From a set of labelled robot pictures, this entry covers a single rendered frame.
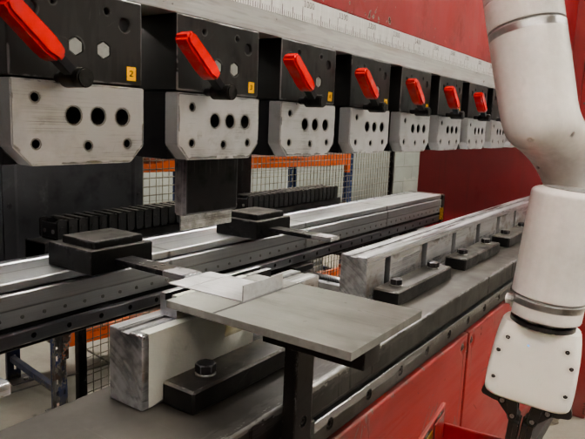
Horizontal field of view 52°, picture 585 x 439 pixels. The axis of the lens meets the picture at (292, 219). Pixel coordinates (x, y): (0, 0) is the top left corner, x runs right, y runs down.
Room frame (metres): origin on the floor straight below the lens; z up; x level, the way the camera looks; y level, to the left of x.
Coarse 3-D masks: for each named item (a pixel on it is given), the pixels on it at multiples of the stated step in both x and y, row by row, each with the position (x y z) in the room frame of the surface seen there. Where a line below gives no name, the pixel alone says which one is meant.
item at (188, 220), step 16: (176, 160) 0.76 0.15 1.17; (192, 160) 0.76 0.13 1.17; (208, 160) 0.78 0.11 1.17; (224, 160) 0.81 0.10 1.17; (176, 176) 0.76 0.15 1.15; (192, 176) 0.76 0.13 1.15; (208, 176) 0.78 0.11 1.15; (224, 176) 0.81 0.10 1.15; (176, 192) 0.76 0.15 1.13; (192, 192) 0.76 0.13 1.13; (208, 192) 0.78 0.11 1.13; (224, 192) 0.81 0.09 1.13; (176, 208) 0.76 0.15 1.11; (192, 208) 0.76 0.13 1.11; (208, 208) 0.79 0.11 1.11; (224, 208) 0.81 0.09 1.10; (192, 224) 0.77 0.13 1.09; (208, 224) 0.80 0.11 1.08
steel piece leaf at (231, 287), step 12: (228, 276) 0.83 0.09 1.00; (276, 276) 0.77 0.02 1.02; (192, 288) 0.76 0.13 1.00; (204, 288) 0.76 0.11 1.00; (216, 288) 0.77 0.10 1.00; (228, 288) 0.77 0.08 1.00; (240, 288) 0.77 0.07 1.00; (252, 288) 0.73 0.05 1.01; (264, 288) 0.75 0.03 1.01; (276, 288) 0.77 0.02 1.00; (240, 300) 0.72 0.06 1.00
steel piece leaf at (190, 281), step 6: (192, 276) 0.82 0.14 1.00; (198, 276) 0.82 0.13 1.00; (204, 276) 0.83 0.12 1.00; (210, 276) 0.83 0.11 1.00; (216, 276) 0.83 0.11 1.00; (222, 276) 0.83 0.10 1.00; (174, 282) 0.79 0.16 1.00; (180, 282) 0.79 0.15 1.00; (186, 282) 0.79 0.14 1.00; (192, 282) 0.79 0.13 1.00; (198, 282) 0.79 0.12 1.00
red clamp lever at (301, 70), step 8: (288, 56) 0.82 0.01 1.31; (296, 56) 0.82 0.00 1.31; (288, 64) 0.83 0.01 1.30; (296, 64) 0.82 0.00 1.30; (304, 64) 0.83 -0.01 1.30; (296, 72) 0.83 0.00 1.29; (304, 72) 0.84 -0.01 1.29; (296, 80) 0.85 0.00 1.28; (304, 80) 0.84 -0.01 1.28; (312, 80) 0.85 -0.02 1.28; (304, 88) 0.85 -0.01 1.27; (312, 88) 0.85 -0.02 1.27; (312, 96) 0.87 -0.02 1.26; (320, 96) 0.87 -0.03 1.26; (304, 104) 0.88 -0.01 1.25; (312, 104) 0.87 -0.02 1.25; (320, 104) 0.87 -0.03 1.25
